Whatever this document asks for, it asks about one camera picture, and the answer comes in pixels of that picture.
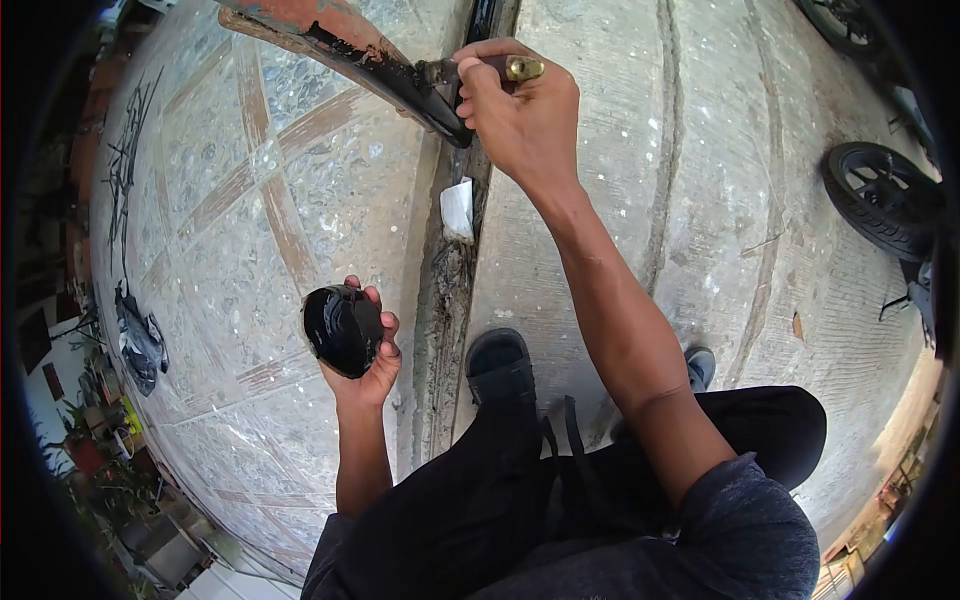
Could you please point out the person's right hand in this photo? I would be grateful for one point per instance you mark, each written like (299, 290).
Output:
(532, 127)

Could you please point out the person's left hand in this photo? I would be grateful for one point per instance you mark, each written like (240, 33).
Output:
(371, 386)

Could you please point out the person's right fingers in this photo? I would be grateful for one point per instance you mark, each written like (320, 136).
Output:
(474, 79)

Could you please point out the person's left fingers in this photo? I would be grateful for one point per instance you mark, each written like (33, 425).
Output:
(390, 330)

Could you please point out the black paint bowl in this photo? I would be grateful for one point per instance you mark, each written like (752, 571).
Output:
(341, 330)

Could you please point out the paintbrush with brass ferrule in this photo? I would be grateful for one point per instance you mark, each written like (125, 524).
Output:
(525, 68)

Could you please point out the rusty metal gate bar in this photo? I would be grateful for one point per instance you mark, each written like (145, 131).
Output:
(352, 45)

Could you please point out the white paper scrap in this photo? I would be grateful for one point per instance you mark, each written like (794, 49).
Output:
(457, 210)

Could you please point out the person's legs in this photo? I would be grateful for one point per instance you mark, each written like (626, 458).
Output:
(480, 495)

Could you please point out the group of potted plants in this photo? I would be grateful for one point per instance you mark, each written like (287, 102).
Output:
(94, 442)

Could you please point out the motorcycle with black wheel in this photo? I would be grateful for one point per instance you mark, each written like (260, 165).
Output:
(881, 199)
(844, 22)

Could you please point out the person's body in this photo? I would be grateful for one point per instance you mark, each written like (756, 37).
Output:
(742, 532)

